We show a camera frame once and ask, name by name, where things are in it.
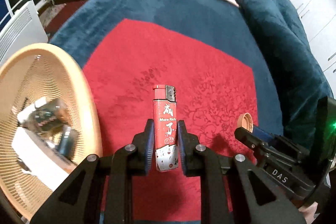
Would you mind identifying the glass jar with cork lid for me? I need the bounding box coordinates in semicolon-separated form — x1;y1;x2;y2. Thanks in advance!
26;98;69;135

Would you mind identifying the white cardboard box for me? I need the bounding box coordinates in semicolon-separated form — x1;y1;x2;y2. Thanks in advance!
13;131;76;182

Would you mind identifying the white panel heater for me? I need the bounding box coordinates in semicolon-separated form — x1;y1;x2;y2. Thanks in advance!
0;0;49;67

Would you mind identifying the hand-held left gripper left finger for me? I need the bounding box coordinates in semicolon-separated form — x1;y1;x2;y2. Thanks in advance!
30;118;155;224

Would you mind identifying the red lighter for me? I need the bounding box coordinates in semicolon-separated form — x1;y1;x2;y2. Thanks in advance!
152;84;179;172

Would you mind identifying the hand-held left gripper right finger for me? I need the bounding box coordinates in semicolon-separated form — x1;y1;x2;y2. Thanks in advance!
177;120;307;224

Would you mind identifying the white cabinet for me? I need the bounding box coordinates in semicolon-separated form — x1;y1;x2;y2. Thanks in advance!
289;0;336;83

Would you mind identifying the orange plastic mesh basket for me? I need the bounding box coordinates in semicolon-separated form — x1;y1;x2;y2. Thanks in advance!
0;43;103;218

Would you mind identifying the dark blue plush blanket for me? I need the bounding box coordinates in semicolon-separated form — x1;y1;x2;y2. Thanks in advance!
49;0;286;224

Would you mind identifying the orange bottle cap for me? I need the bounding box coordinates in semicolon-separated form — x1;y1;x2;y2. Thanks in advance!
236;113;255;134

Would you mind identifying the red patterned cloth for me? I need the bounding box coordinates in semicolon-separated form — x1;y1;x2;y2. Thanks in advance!
83;18;259;224

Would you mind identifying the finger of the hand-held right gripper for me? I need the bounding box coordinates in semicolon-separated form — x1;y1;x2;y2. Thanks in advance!
252;126;275;148
234;127;265;160

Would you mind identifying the red floor rug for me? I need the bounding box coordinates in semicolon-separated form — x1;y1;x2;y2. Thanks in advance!
37;1;87;30

